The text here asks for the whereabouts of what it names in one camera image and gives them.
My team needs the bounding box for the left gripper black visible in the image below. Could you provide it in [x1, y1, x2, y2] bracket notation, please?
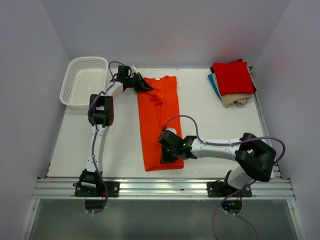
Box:
[125, 72, 153, 94]

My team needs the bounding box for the orange t shirt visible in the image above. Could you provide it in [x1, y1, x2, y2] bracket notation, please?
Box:
[137, 76, 184, 172]

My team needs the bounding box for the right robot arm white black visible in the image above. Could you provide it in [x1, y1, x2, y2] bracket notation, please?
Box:
[157, 129, 276, 197]

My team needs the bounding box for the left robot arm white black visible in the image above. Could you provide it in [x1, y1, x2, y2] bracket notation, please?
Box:
[78, 64, 153, 197]

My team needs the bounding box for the white plastic basket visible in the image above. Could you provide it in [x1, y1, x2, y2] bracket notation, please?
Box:
[59, 56, 108, 110]

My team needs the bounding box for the folded blue t shirt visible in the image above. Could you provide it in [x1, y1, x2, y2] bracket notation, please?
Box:
[207, 73, 222, 101]

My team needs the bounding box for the folded beige t shirt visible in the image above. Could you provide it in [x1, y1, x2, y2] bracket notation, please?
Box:
[221, 93, 254, 107]

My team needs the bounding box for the folded dark red t shirt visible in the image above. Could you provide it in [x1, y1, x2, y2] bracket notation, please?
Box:
[231, 58, 257, 94]

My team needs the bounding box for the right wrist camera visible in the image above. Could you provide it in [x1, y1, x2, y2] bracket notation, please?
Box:
[162, 126, 177, 135]

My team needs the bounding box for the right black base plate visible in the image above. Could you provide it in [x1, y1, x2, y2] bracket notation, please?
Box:
[206, 180, 253, 198]

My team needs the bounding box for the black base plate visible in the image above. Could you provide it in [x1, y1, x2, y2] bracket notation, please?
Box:
[206, 180, 253, 198]
[72, 176, 120, 198]

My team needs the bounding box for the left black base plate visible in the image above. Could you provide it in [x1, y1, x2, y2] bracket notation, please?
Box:
[72, 176, 120, 198]

